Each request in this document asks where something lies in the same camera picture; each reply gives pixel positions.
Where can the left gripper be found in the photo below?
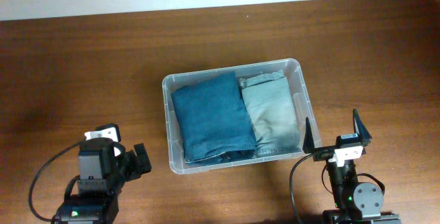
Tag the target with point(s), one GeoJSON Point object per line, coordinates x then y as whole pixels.
{"type": "Point", "coordinates": [139, 160]}

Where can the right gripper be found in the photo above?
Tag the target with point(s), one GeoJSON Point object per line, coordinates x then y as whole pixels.
{"type": "Point", "coordinates": [322, 154]}

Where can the light grey jeans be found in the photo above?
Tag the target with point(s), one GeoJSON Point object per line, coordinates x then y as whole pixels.
{"type": "Point", "coordinates": [270, 107]}

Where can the dark blue jeans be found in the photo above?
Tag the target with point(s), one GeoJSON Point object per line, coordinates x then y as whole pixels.
{"type": "Point", "coordinates": [213, 120]}

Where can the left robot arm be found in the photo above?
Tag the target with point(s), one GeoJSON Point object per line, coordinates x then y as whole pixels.
{"type": "Point", "coordinates": [105, 166]}

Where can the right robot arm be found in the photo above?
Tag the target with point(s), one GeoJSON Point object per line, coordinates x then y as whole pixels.
{"type": "Point", "coordinates": [355, 201]}

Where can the clear plastic storage bin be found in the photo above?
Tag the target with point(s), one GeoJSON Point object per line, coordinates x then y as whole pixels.
{"type": "Point", "coordinates": [299, 94]}

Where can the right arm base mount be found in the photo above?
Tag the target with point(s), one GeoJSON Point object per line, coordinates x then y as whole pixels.
{"type": "Point", "coordinates": [340, 217]}

